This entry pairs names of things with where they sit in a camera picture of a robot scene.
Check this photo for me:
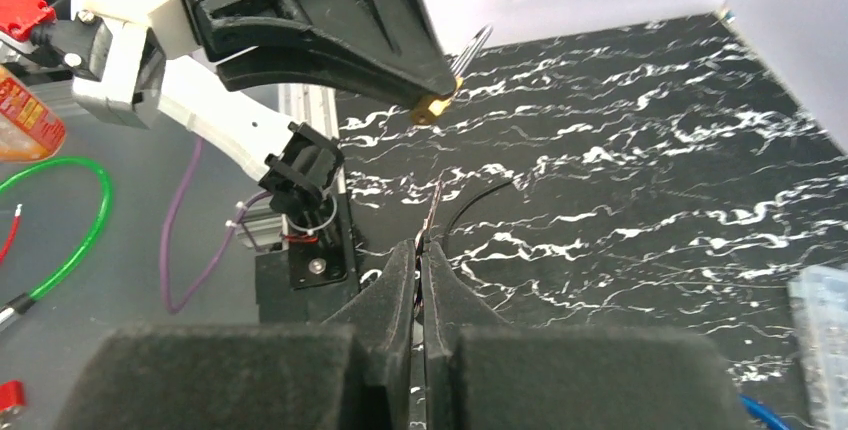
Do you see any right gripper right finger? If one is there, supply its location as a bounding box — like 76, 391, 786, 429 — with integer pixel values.
421, 242, 749, 429

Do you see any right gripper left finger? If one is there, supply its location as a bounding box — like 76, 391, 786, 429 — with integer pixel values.
56, 240, 415, 429

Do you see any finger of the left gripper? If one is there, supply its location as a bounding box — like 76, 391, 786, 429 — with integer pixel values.
216, 49, 424, 106
182, 0, 448, 96

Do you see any small brass padlock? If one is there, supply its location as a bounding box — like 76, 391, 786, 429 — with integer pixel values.
410, 24, 493, 126

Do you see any black cable padlock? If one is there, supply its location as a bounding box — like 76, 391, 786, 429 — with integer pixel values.
440, 179, 514, 257

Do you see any blue cable lock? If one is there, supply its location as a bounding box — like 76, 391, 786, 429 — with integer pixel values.
739, 395, 790, 430

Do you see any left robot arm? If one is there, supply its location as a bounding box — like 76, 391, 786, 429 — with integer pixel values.
161, 0, 458, 214

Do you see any orange drink bottle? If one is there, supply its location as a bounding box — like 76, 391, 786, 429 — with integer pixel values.
1, 66, 66, 163

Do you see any clear plastic parts box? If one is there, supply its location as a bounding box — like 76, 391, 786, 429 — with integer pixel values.
787, 266, 847, 430

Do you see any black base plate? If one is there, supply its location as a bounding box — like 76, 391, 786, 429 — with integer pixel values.
255, 193, 360, 324

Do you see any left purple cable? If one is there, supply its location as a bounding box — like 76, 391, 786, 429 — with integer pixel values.
158, 0, 273, 316

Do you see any green cable lock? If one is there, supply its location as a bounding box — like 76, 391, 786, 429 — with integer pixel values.
1, 157, 115, 330

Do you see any red wire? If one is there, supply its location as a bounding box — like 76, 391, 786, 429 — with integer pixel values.
0, 204, 24, 265

